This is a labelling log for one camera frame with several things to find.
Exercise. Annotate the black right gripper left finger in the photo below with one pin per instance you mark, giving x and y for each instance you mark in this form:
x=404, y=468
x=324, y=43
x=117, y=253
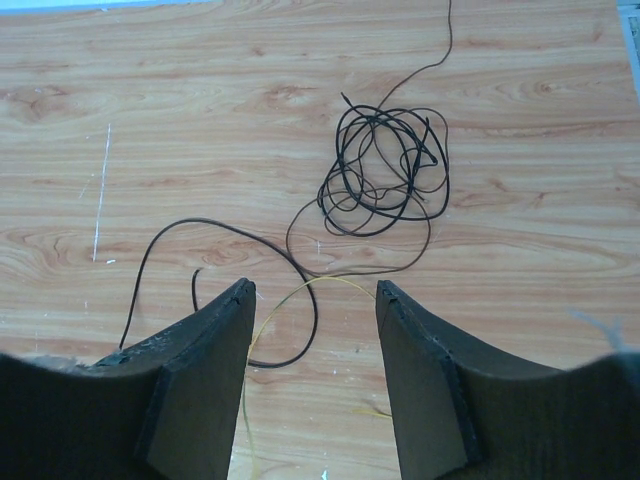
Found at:
x=163, y=408

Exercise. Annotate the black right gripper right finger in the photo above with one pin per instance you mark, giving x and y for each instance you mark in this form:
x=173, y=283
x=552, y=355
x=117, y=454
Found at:
x=464, y=409

